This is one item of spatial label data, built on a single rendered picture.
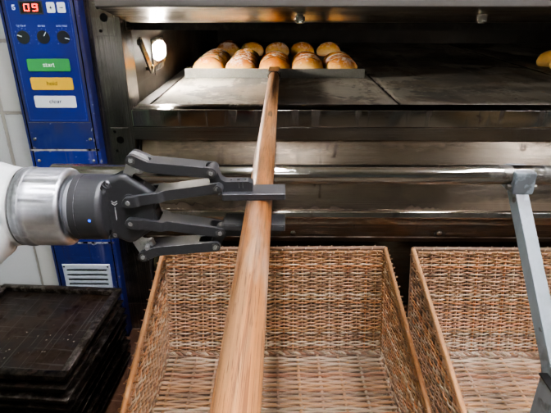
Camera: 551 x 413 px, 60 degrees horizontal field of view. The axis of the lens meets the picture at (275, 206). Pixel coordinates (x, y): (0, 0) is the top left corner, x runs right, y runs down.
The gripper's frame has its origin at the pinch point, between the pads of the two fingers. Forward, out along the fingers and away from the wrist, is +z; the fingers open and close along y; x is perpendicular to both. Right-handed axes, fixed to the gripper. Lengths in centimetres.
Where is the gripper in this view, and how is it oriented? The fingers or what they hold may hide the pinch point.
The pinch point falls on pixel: (255, 207)
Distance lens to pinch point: 54.6
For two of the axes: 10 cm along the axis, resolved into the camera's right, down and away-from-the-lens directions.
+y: 0.0, 9.1, 4.1
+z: 10.0, 0.0, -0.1
